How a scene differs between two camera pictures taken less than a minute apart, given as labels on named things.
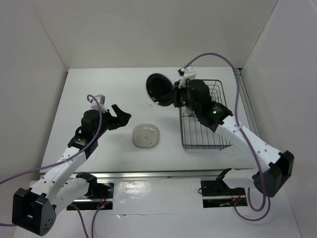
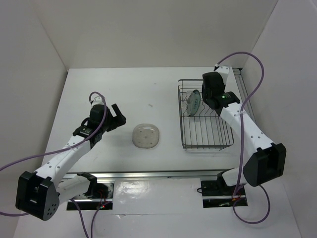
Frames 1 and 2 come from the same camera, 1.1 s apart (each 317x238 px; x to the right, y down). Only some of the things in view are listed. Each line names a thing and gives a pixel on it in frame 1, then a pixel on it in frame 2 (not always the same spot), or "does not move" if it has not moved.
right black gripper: [177, 91] → [222, 82]
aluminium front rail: [206, 174] does not move
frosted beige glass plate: [145, 135] does not move
